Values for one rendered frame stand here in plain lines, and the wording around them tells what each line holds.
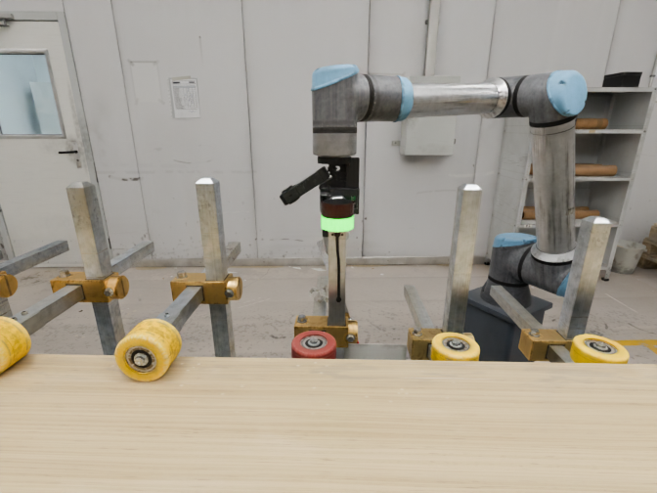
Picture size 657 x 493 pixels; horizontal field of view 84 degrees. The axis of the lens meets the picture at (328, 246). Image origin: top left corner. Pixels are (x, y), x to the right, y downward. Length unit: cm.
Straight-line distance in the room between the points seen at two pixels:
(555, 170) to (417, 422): 92
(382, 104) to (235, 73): 266
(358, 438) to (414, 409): 9
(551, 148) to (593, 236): 45
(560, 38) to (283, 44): 226
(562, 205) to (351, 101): 81
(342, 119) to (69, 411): 63
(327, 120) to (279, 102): 258
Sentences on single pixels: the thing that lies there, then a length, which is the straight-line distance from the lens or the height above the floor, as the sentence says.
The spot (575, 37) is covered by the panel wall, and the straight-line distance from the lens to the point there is 396.
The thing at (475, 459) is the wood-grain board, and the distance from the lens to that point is 52.
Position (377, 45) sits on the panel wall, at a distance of 337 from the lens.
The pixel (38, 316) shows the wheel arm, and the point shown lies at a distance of 82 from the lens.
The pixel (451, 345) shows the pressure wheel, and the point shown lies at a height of 91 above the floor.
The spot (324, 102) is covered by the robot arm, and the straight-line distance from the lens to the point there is 73.
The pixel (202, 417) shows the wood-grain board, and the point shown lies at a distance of 56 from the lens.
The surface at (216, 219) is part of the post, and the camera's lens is 73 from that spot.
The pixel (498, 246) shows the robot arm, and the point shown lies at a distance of 154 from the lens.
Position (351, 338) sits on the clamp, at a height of 85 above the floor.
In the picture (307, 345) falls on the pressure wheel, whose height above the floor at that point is 90.
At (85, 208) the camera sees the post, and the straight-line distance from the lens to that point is 85.
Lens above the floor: 127
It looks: 18 degrees down
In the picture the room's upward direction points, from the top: straight up
